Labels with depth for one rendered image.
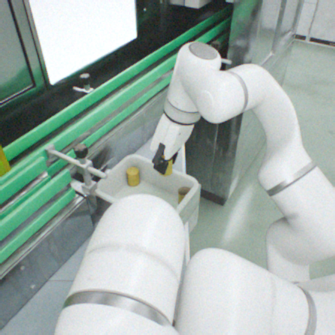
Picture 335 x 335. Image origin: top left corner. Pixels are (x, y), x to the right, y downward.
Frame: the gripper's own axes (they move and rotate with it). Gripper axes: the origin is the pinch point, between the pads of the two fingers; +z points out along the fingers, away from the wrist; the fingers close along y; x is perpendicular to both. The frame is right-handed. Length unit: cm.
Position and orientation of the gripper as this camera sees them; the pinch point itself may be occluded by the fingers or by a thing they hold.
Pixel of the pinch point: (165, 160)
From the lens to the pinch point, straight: 75.4
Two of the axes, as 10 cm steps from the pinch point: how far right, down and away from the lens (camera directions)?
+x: 8.2, 5.3, -1.9
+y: -5.2, 5.8, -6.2
